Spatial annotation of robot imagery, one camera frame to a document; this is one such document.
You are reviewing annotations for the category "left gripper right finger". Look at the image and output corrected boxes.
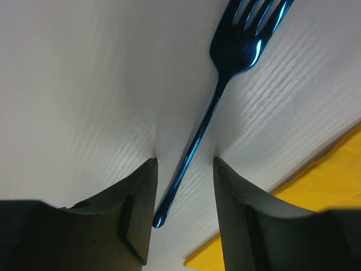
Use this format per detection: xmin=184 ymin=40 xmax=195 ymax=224
xmin=213 ymin=158 xmax=360 ymax=270

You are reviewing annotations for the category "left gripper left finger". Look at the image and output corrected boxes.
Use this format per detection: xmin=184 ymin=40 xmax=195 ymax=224
xmin=1 ymin=158 xmax=158 ymax=270

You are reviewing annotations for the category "yellow pikachu cloth placemat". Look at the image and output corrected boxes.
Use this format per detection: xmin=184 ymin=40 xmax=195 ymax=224
xmin=184 ymin=126 xmax=360 ymax=270

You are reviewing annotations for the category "blue metallic fork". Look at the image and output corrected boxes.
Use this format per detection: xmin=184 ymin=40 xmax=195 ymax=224
xmin=152 ymin=0 xmax=294 ymax=229

